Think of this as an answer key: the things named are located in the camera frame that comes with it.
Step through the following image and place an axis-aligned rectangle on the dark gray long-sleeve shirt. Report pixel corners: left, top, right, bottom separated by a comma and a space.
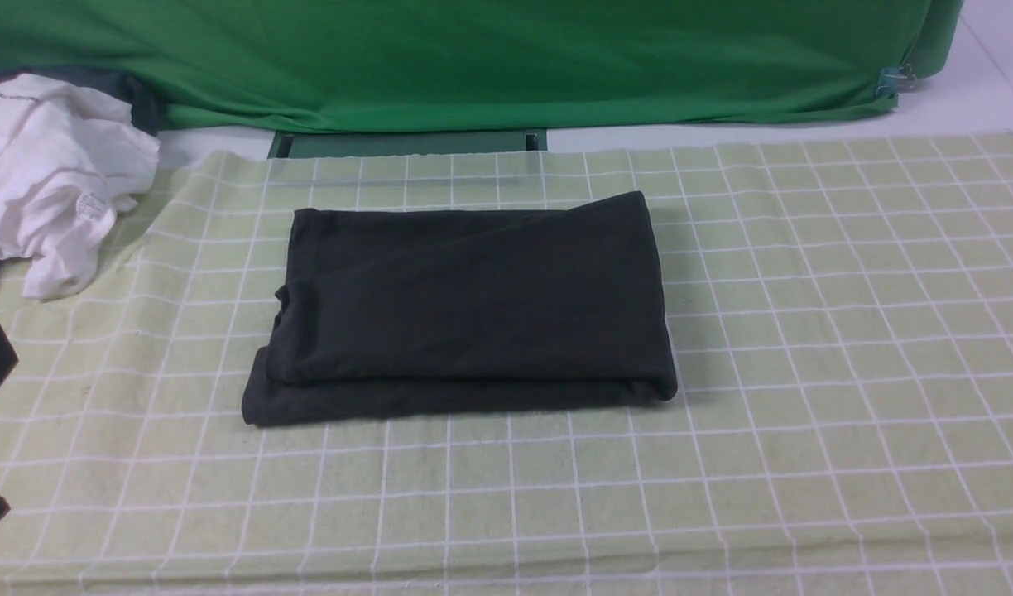
241, 191, 679, 429

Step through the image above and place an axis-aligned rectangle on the crumpled white shirt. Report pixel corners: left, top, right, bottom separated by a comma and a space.
0, 73, 160, 300

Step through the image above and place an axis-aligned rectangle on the green backdrop cloth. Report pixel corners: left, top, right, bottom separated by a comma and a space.
0, 1, 962, 133

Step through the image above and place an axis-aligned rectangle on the light green checkered tablecloth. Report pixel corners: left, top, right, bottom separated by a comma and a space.
0, 132, 1013, 595

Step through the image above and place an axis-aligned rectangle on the blue binder clip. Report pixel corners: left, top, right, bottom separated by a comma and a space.
875, 64, 918, 98

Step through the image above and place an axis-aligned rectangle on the dark green metal frame base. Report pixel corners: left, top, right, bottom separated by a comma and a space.
267, 128, 548, 159

